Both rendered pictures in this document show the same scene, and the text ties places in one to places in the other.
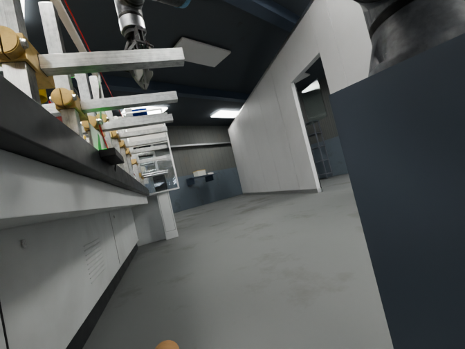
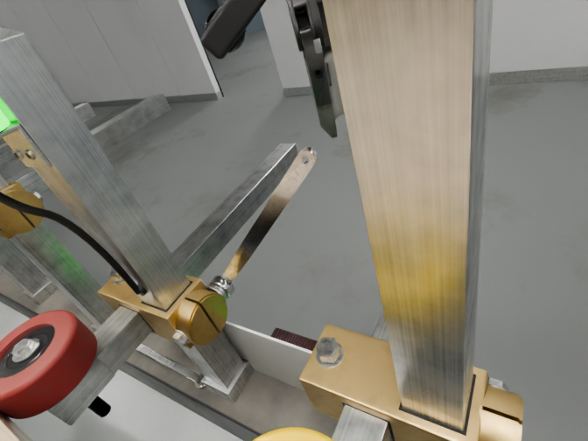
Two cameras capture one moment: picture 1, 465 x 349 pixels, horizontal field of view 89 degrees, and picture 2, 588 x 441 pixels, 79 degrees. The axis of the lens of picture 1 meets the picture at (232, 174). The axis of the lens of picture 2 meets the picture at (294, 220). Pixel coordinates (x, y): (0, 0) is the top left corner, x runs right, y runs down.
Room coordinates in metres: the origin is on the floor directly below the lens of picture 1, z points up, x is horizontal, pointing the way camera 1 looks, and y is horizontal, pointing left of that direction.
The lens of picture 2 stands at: (0.60, 0.51, 1.09)
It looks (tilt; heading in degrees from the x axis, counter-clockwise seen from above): 36 degrees down; 328
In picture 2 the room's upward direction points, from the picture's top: 19 degrees counter-clockwise
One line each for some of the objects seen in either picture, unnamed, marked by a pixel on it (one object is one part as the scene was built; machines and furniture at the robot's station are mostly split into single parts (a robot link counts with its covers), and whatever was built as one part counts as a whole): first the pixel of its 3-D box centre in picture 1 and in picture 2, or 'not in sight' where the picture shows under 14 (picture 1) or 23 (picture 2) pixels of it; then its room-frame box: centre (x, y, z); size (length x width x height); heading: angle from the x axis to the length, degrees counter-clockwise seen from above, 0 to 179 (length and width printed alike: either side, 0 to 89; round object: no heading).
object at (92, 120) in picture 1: (93, 127); (162, 304); (0.92, 0.49, 0.85); 0.13 x 0.06 x 0.05; 17
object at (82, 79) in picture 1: (90, 120); (168, 294); (0.90, 0.49, 0.87); 0.03 x 0.03 x 0.48; 17
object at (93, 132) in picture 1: (102, 146); (247, 347); (0.88, 0.45, 0.75); 0.26 x 0.01 x 0.10; 17
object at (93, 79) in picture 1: (103, 122); (10, 214); (1.14, 0.56, 0.94); 0.03 x 0.03 x 0.48; 17
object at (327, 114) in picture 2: (140, 75); (344, 96); (0.85, 0.25, 0.97); 0.06 x 0.03 x 0.09; 49
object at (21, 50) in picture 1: (23, 61); not in sight; (0.44, 0.35, 0.82); 0.13 x 0.06 x 0.05; 17
